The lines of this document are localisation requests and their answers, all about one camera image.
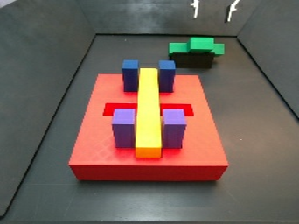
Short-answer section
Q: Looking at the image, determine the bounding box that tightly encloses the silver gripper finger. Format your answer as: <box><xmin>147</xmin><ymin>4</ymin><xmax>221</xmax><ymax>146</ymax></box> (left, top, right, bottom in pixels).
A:
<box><xmin>225</xmin><ymin>0</ymin><xmax>240</xmax><ymax>23</ymax></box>
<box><xmin>189</xmin><ymin>0</ymin><xmax>200</xmax><ymax>18</ymax></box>

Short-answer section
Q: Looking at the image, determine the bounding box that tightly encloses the green bridge-shaped object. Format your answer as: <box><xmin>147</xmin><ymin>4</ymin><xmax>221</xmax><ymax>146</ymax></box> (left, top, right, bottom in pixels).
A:
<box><xmin>168</xmin><ymin>37</ymin><xmax>225</xmax><ymax>57</ymax></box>

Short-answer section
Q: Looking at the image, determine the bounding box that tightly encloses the black angle fixture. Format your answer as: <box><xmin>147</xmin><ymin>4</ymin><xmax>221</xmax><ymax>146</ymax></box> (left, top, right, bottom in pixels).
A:
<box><xmin>169</xmin><ymin>52</ymin><xmax>215</xmax><ymax>69</ymax></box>

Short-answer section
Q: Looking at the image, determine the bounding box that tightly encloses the red base board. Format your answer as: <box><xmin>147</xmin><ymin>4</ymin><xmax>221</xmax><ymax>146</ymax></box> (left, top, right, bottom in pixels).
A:
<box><xmin>69</xmin><ymin>74</ymin><xmax>229</xmax><ymax>181</ymax></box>

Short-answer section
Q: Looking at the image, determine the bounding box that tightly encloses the blue block right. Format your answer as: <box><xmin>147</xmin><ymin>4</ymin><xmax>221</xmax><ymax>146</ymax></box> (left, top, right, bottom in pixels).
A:
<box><xmin>159</xmin><ymin>60</ymin><xmax>175</xmax><ymax>93</ymax></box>

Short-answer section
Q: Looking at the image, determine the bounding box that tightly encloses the blue block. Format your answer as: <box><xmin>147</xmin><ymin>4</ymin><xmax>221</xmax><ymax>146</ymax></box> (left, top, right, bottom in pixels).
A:
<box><xmin>121</xmin><ymin>59</ymin><xmax>139</xmax><ymax>92</ymax></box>
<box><xmin>159</xmin><ymin>60</ymin><xmax>175</xmax><ymax>93</ymax></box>

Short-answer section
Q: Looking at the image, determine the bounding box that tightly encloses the blue block left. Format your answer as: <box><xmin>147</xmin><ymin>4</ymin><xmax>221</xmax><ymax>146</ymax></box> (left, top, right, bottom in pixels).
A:
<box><xmin>121</xmin><ymin>59</ymin><xmax>139</xmax><ymax>92</ymax></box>

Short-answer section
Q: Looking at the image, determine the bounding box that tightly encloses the purple block right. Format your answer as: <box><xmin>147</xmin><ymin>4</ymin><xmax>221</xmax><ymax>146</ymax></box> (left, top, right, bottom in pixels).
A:
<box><xmin>163</xmin><ymin>108</ymin><xmax>187</xmax><ymax>149</ymax></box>

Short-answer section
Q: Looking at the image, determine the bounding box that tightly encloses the purple block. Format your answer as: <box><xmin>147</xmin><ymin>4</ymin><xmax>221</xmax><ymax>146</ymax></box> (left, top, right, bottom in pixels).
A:
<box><xmin>112</xmin><ymin>108</ymin><xmax>136</xmax><ymax>148</ymax></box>
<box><xmin>163</xmin><ymin>108</ymin><xmax>187</xmax><ymax>149</ymax></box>

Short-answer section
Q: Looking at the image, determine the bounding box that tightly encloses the purple block left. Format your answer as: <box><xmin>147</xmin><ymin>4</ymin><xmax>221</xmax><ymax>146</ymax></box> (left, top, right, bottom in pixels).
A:
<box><xmin>112</xmin><ymin>108</ymin><xmax>136</xmax><ymax>148</ymax></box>

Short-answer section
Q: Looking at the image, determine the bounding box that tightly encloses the yellow long bar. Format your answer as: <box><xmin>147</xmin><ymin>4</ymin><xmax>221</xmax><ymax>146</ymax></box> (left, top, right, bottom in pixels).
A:
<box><xmin>135</xmin><ymin>68</ymin><xmax>163</xmax><ymax>158</ymax></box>

